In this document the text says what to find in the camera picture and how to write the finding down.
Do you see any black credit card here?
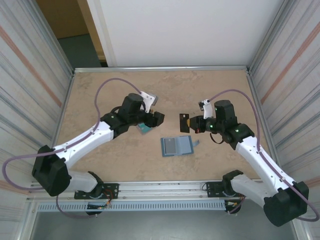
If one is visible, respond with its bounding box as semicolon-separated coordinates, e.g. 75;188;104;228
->
179;112;191;133

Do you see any blue folding card holder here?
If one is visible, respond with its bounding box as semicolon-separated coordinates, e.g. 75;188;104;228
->
160;135;201;158

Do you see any corrugated translucent side panel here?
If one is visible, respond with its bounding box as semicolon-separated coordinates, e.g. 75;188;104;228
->
0;0;73;223
251;0;320;221

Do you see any purple cable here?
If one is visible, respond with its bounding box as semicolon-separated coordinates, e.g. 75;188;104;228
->
2;77;142;220
207;89;320;223

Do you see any thin black cable loop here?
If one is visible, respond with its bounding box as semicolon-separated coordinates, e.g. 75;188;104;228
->
209;132;225;145

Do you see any aluminium table side rail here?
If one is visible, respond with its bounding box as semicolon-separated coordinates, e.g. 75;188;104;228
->
45;72;76;181
246;72;279;166

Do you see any aluminium frame cross bar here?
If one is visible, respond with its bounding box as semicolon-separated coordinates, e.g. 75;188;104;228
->
73;65;252;74

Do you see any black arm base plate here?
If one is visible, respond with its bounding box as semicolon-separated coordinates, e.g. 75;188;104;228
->
204;181;252;199
74;183;120;200

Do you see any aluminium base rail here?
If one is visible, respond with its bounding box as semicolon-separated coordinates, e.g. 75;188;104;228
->
29;180;300;201

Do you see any white door frame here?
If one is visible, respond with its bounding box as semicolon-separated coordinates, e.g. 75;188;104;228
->
76;0;118;68

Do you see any aluminium upright frame post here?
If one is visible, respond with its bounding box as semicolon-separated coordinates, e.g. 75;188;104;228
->
24;0;76;76
248;0;293;75

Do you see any white perforated cable duct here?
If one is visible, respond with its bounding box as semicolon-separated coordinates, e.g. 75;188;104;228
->
36;201;228;212

